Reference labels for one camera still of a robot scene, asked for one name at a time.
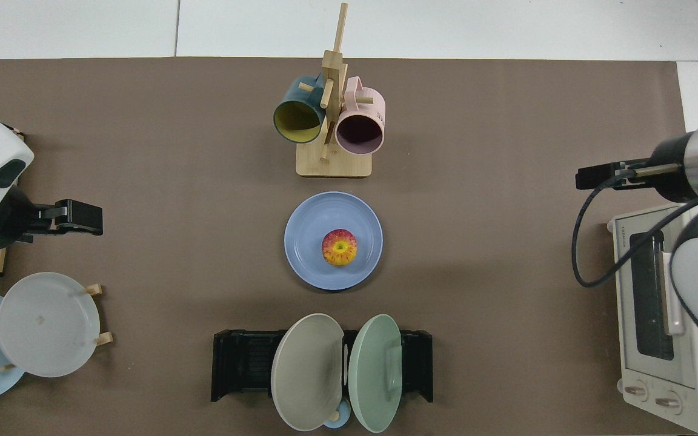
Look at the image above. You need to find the red yellow apple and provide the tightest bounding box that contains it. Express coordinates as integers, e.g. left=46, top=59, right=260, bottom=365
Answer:
left=321, top=229, right=359, bottom=268

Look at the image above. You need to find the white plate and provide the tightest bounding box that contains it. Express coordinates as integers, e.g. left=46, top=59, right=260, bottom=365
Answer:
left=0, top=272, right=101, bottom=378

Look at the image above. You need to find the wooden plate rack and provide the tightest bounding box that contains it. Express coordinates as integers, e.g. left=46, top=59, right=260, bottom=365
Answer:
left=0, top=283, right=114, bottom=372

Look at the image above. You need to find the black dish rack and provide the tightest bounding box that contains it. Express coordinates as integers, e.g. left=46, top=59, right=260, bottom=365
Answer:
left=211, top=329, right=434, bottom=404

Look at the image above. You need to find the beige plate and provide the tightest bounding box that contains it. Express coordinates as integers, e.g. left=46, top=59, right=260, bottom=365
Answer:
left=271, top=313, right=345, bottom=432

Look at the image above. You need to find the pale green plate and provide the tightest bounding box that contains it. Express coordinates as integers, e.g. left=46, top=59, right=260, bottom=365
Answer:
left=348, top=314, right=403, bottom=434

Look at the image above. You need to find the brown table cloth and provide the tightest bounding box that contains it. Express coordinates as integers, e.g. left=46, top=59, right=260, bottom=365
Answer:
left=0, top=58, right=692, bottom=436

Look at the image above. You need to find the pale toaster oven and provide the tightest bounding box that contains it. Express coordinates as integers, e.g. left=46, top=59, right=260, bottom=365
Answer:
left=605, top=203, right=698, bottom=434

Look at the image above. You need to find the pink cup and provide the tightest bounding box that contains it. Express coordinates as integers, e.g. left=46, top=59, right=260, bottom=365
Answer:
left=334, top=76, right=386, bottom=155

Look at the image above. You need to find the dark teal cup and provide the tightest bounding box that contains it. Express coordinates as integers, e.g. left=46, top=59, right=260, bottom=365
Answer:
left=273, top=74, right=327, bottom=145

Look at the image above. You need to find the wooden cup stand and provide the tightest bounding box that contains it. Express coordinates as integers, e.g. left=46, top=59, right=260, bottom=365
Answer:
left=296, top=3, right=374, bottom=178

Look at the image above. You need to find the small blue round thing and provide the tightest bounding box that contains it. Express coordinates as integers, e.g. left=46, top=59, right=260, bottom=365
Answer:
left=324, top=397, right=351, bottom=430

